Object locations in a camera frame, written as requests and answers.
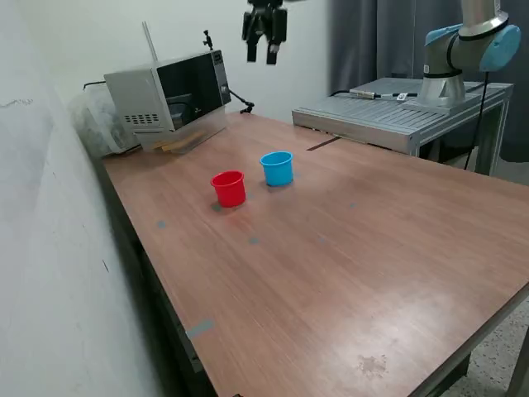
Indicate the silver microwave oven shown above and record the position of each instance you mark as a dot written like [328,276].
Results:
[136,95]

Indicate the grey tape square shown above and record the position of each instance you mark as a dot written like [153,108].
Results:
[161,224]

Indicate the long grey tape strip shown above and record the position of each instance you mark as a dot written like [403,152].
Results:
[199,329]

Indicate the dark grey curtain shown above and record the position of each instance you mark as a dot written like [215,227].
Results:
[372,41]

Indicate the blue plastic cup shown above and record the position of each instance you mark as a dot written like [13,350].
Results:
[277,173]

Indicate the small black camera mount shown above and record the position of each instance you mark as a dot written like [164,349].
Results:
[206,40]

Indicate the white thin rod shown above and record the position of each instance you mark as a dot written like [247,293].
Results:
[150,41]

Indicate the dark strip on table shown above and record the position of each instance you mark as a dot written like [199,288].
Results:
[324,144]

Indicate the light wooden stick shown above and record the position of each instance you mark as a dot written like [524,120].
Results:
[194,135]
[169,148]

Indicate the aluminium robot base table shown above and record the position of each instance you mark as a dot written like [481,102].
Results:
[372,116]

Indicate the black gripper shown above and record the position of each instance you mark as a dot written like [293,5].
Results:
[266,4]

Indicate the clear plastic bag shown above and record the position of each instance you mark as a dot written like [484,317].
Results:
[95,124]

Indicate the red plastic cup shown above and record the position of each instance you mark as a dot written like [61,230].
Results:
[228,192]

